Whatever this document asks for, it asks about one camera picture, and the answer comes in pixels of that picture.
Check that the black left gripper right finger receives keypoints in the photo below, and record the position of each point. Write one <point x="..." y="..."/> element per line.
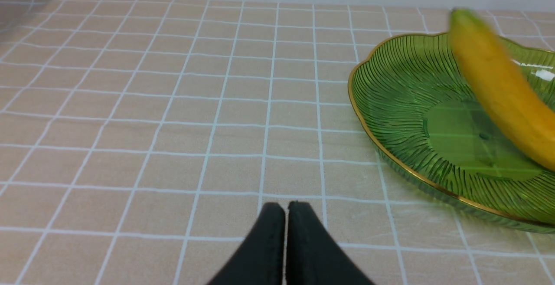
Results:
<point x="312" y="256"/>

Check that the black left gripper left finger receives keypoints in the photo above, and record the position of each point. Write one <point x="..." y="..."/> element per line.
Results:
<point x="259" y="258"/>

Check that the orange yellow mango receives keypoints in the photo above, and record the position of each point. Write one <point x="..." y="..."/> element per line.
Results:
<point x="501" y="88"/>

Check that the green glass fruit plate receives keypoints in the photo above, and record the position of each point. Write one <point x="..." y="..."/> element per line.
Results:
<point x="426" y="124"/>

